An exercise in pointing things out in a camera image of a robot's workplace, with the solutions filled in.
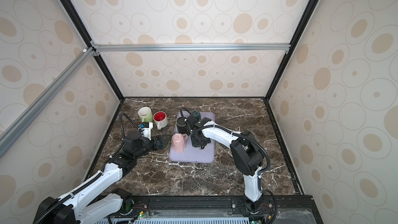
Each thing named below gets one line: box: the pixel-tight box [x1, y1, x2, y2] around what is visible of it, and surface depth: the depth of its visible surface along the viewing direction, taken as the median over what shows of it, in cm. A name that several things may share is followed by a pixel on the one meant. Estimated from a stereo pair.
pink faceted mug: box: [171, 132, 189, 153], surface depth 88 cm
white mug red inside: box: [152, 110, 168, 131], surface depth 102 cm
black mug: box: [176, 116, 189, 135], surface depth 96 cm
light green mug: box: [137, 106, 153, 123], surface depth 101 cm
